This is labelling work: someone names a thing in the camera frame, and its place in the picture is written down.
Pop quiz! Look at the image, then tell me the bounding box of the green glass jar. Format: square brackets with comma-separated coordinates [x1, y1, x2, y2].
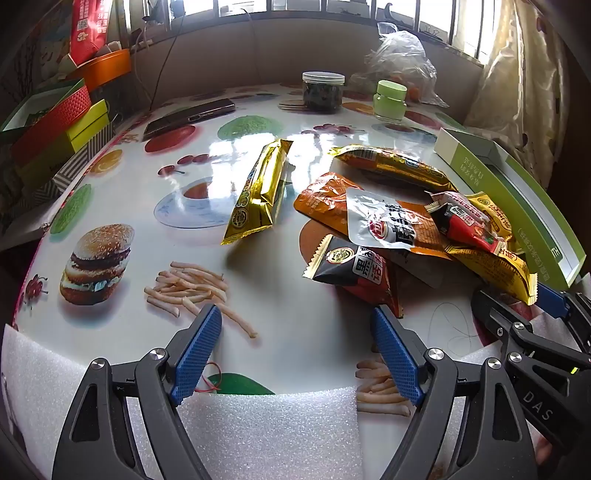
[373, 80, 408, 123]

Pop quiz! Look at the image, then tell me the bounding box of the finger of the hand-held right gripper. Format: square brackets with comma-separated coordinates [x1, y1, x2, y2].
[538, 284, 591, 356]
[471, 288, 532, 352]

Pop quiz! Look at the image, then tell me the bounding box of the orange container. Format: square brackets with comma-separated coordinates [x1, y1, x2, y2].
[76, 48, 132, 93]

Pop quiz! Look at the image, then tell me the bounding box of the black orange candy packet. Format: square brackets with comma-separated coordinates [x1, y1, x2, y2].
[302, 234, 406, 319]

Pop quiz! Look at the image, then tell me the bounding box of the clear plastic bag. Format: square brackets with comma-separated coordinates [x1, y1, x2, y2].
[348, 23, 451, 108]

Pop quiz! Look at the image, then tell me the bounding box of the black smartphone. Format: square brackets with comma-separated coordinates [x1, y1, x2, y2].
[142, 98, 236, 141]

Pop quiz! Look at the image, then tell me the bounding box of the white foam sheet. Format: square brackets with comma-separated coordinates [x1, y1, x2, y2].
[0, 323, 504, 480]

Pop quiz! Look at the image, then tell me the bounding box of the small red candy packet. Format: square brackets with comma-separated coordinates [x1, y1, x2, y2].
[434, 203, 506, 254]

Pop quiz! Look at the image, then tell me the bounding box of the gold long snack bar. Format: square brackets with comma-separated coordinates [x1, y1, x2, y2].
[221, 138, 294, 246]
[329, 144, 460, 193]

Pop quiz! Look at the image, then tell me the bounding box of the striped box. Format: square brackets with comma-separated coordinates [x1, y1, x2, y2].
[0, 124, 116, 222]

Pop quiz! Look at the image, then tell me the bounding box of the cream curtain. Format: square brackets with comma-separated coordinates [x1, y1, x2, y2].
[462, 0, 573, 185]

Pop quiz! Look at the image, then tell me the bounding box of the green white cardboard box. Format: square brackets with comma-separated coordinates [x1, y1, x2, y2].
[434, 128, 587, 289]

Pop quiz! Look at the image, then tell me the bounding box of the yellow green box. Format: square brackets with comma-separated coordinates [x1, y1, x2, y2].
[18, 99, 112, 185]

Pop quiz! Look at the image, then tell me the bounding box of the window with bars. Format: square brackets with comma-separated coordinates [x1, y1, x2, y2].
[152, 0, 509, 61]

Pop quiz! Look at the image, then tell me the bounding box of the illustrated paper bag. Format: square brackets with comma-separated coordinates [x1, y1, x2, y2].
[28, 28, 75, 79]

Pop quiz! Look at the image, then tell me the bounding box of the thin dark cable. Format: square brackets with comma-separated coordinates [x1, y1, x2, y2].
[148, 9, 259, 112]

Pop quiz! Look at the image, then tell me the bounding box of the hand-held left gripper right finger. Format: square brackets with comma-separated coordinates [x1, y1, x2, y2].
[369, 305, 539, 480]

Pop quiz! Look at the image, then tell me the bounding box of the red carton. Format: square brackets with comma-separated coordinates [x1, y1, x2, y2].
[69, 0, 115, 68]

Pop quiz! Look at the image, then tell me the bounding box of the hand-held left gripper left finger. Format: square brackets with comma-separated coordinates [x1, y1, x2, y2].
[52, 303, 223, 480]

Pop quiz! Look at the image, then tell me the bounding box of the dark jar with white lid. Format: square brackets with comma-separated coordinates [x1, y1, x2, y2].
[301, 71, 346, 114]

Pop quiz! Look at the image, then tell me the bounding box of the red woven box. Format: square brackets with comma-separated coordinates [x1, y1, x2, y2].
[0, 78, 92, 167]

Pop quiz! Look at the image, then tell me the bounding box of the white red candy packet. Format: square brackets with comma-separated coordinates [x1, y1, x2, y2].
[426, 191, 485, 214]

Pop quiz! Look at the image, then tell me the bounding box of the orange white snack pouch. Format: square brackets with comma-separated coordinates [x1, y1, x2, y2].
[345, 187, 465, 261]
[294, 172, 358, 234]

